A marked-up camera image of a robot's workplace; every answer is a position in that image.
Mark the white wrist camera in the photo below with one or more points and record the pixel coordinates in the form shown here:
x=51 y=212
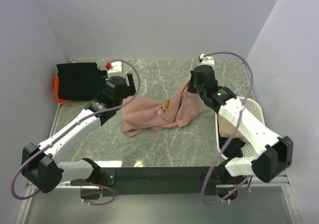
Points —
x=206 y=60
x=114 y=69

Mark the folded black t-shirt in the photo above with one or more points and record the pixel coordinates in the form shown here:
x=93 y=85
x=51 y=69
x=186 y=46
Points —
x=80 y=81

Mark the white plastic laundry basket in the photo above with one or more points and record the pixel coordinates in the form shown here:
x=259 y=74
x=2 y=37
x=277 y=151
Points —
x=246 y=116

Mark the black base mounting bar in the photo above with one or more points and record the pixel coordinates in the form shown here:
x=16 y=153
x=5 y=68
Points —
x=144 y=181

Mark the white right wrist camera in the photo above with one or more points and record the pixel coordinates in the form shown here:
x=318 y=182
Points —
x=206 y=60

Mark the beige garment in basket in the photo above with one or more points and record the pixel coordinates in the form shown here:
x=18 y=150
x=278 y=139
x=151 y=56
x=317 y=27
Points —
x=226 y=129

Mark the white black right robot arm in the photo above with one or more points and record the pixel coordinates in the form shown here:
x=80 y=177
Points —
x=273 y=154

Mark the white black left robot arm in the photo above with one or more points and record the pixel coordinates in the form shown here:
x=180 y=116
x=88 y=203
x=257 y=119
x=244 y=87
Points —
x=42 y=163

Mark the aluminium frame rail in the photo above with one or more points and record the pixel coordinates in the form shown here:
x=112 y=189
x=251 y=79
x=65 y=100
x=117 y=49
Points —
x=192 y=146

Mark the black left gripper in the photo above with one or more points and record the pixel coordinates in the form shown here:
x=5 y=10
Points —
x=132 y=89

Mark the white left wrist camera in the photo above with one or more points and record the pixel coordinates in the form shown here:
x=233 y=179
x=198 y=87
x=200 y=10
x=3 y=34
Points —
x=114 y=69

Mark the pink printed t-shirt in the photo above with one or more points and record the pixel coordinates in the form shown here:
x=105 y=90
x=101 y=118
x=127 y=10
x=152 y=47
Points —
x=144 y=113

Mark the folded orange t-shirt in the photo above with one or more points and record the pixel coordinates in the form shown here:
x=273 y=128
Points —
x=56 y=89

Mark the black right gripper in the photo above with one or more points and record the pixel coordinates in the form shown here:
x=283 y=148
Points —
x=190 y=87

